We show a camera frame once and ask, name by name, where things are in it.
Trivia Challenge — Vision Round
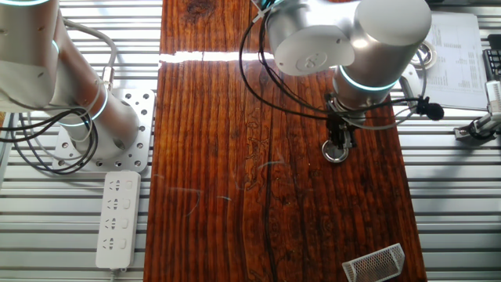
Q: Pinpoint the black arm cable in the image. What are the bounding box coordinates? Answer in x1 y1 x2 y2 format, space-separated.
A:
238 7 422 122

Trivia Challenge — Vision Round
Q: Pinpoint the black clip microphone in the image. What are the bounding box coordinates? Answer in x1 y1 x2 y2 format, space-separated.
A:
416 96 445 121

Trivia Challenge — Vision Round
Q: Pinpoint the black base cable bundle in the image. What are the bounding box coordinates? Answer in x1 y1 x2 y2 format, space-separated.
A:
0 109 98 176

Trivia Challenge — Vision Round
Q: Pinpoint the grey base cable with connector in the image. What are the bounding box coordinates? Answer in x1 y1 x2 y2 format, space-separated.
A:
62 17 119 92

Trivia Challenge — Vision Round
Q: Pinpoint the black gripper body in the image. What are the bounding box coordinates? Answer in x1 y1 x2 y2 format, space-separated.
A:
324 105 359 149

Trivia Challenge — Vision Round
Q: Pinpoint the white mesh bent rack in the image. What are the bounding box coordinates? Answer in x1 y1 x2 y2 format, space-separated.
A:
341 242 405 282

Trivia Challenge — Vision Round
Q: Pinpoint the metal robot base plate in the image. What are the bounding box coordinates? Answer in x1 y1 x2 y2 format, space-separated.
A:
52 88 157 173

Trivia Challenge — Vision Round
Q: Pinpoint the small round steel plate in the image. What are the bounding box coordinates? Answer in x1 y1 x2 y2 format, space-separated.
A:
321 139 349 164

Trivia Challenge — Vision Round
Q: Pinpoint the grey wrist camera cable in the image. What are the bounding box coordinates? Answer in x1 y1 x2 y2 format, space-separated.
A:
326 50 428 131

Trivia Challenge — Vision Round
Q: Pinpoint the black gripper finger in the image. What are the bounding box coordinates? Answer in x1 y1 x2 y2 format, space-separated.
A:
335 131 353 152

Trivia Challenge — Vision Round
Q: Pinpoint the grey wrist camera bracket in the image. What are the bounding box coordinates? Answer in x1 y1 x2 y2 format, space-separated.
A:
398 63 423 105

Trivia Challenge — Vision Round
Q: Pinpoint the black keyboard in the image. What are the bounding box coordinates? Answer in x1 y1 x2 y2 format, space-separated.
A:
481 34 501 81

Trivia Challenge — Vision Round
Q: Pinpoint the shiny steel bowl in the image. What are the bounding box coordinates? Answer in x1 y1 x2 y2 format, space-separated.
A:
409 38 438 71

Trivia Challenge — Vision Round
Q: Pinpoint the printed paper sheet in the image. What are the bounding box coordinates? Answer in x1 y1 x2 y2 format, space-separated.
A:
420 10 488 111

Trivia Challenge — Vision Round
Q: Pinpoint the white power strip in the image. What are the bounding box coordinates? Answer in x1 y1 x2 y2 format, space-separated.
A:
95 170 142 271

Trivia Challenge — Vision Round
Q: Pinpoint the wood grain table mat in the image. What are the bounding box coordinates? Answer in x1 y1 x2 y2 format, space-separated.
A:
142 0 428 282

